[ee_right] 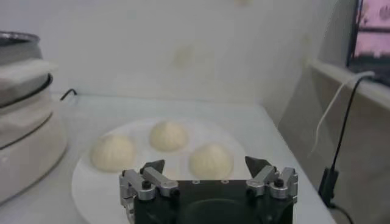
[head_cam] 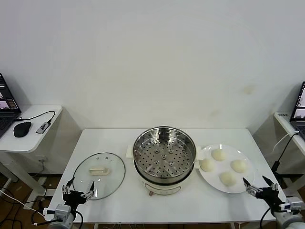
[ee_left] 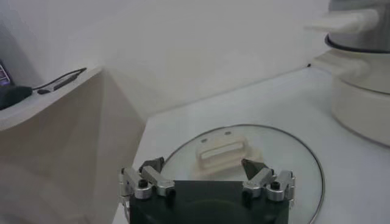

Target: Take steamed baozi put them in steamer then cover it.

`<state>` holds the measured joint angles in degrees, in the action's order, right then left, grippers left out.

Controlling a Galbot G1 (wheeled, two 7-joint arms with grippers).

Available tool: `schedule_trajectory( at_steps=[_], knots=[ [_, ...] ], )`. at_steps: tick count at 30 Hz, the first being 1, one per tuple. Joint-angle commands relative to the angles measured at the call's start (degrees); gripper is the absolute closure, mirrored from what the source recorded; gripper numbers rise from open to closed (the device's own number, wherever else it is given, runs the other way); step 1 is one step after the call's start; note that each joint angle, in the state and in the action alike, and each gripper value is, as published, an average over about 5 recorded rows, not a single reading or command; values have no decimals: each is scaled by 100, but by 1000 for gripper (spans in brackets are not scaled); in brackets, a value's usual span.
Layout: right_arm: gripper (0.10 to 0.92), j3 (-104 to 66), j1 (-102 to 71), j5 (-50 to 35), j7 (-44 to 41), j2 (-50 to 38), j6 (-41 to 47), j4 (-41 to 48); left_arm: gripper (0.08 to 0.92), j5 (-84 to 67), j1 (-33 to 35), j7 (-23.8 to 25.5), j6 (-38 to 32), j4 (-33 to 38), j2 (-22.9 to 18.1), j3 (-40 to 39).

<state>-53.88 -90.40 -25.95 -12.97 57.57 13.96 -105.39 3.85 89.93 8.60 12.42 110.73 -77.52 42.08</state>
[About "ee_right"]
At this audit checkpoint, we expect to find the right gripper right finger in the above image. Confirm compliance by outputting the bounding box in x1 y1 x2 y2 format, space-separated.
245 155 299 203

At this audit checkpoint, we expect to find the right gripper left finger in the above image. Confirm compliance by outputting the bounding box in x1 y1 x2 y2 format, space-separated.
118 159 180 214

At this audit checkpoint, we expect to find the white steamed baozi bun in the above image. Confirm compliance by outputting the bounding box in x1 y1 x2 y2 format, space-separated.
188 142 235 181
90 133 137 173
148 121 190 153

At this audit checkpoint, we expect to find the white round plate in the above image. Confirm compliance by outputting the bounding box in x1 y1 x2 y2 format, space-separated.
71 117 257 224

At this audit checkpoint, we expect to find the cream electric cooking pot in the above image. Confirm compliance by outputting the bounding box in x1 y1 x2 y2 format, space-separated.
0 88 69 205

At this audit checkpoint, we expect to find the black cable with power adapter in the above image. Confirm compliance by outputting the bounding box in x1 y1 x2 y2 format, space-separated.
317 74 374 224

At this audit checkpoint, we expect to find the white laptop cable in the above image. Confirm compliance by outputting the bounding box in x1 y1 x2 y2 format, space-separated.
310 70 376 156

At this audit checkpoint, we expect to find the black pot power cord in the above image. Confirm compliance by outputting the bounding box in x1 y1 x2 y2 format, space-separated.
59 88 78 102

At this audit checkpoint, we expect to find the white side table with cables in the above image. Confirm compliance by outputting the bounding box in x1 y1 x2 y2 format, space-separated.
277 59 390 224

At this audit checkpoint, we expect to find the black laptop with cables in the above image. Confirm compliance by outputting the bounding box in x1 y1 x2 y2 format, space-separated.
346 0 390 88

